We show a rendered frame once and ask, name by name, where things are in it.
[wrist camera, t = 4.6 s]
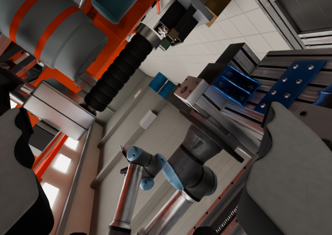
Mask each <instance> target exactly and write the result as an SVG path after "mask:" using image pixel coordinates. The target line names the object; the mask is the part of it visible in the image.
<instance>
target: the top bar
mask: <svg viewBox="0 0 332 235"><path fill-rule="evenodd" d="M77 94H78V95H79V96H80V97H82V98H83V99H84V97H85V96H86V95H87V93H86V92H85V91H83V90H80V91H79V92H78V93H77ZM33 131H34V133H33V134H31V137H30V139H29V143H28V144H29V145H31V146H33V147H35V148H36V149H38V150H40V151H44V150H45V149H46V148H47V147H48V146H49V144H50V143H51V142H52V141H53V140H54V138H55V137H56V136H57V135H58V134H59V133H60V131H59V130H57V129H56V128H54V127H52V126H51V125H49V124H48V123H46V122H44V121H43V120H40V121H38V122H37V123H36V124H35V125H34V126H33Z"/></svg>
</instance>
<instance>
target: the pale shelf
mask: <svg viewBox="0 0 332 235"><path fill-rule="evenodd" d="M174 2H175V0H171V1H170V2H169V3H168V4H167V5H166V7H165V8H164V9H163V10H162V11H161V13H160V14H159V16H160V17H162V16H163V15H164V14H165V12H166V11H167V10H168V9H169V7H170V6H171V5H172V4H173V3H174ZM178 2H179V3H180V4H181V5H182V6H183V7H184V8H185V9H186V10H187V9H188V8H189V6H190V5H191V4H193V5H194V6H195V7H196V8H197V9H198V10H197V11H196V12H195V13H194V15H193V17H194V18H195V19H196V20H197V21H198V24H197V25H196V26H195V28H197V27H199V26H202V25H204V24H206V23H208V22H210V21H211V20H212V19H213V18H214V16H213V14H212V13H211V12H210V11H209V10H208V9H207V8H206V7H205V5H204V4H203V3H202V2H201V1H200V0H178Z"/></svg>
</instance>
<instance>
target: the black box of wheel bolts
mask: <svg viewBox="0 0 332 235"><path fill-rule="evenodd" d="M185 11H186V9H185V8H184V7H183V6H182V5H181V4H180V3H179V2H178V0H175V2H174V3H173V4H172V5H171V6H170V7H169V9H168V10H167V11H166V12H165V14H164V15H163V16H162V17H161V19H160V20H159V21H158V22H157V24H156V25H155V26H154V28H153V29H154V30H155V31H156V32H157V33H158V34H159V35H160V36H161V37H162V38H164V37H165V34H166V33H167V32H168V31H169V29H170V28H172V27H173V26H174V25H175V24H176V23H177V21H178V20H179V19H180V18H181V16H182V15H183V14H184V13H185ZM197 24H198V21H197V20H196V19H195V18H194V17H193V16H192V17H191V18H190V20H189V21H188V22H187V23H186V25H185V26H184V27H183V28H182V30H181V31H180V32H179V35H178V37H177V38H176V39H175V40H174V41H173V42H171V46H172V47H174V46H176V45H178V44H181V43H183V42H184V40H185V39H186V38H187V36H188V35H189V34H190V33H191V31H192V30H193V29H194V28H195V26H196V25H197Z"/></svg>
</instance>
